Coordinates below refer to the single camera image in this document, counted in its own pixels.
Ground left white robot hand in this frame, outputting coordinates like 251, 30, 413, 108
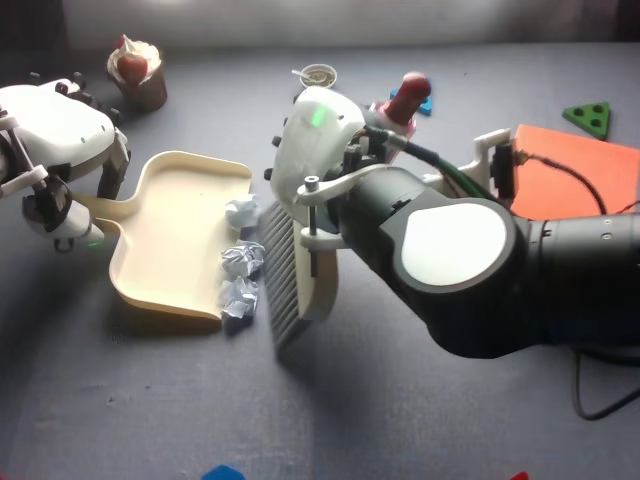
0, 69, 132, 254

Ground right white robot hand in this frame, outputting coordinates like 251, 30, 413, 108
263, 86, 369, 236

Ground white paper ball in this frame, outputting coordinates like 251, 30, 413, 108
223, 194, 262, 231
217, 276, 260, 321
219, 239, 267, 279

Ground beige brush with red handle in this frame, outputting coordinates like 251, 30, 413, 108
257, 71, 432, 359

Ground beige plastic dustpan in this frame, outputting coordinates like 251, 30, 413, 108
74, 151, 254, 331

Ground small white bowl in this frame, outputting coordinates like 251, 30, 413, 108
301, 63, 339, 90

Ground toy cupcake with strawberry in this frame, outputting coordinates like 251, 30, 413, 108
106, 33, 169, 114

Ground blue triangle block with holes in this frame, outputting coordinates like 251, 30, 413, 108
388, 79, 435, 117

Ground white backdrop cloth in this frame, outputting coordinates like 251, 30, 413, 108
64, 0, 640, 49

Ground green triangle block with holes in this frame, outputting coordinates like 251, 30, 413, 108
561, 101, 613, 142

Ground grey table cloth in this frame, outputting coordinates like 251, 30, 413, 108
0, 42, 640, 480

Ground orange foam block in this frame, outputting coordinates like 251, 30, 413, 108
504, 123, 640, 221

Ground small blue block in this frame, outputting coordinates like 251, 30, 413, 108
202, 464, 247, 480

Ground thin black cable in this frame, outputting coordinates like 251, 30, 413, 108
572, 344, 640, 422

